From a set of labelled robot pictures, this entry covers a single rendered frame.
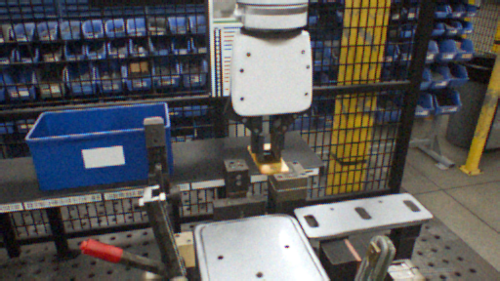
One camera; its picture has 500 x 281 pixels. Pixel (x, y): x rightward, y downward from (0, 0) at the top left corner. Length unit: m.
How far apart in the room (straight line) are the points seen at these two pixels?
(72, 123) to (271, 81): 0.69
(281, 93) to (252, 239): 0.38
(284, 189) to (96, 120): 0.51
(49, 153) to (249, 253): 0.48
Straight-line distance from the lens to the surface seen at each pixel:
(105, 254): 0.60
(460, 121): 3.76
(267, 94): 0.47
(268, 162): 0.53
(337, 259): 0.79
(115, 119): 1.05
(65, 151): 0.93
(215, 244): 0.78
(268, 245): 0.77
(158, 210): 0.54
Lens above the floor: 1.51
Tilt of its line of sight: 26 degrees down
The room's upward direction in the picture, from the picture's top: straight up
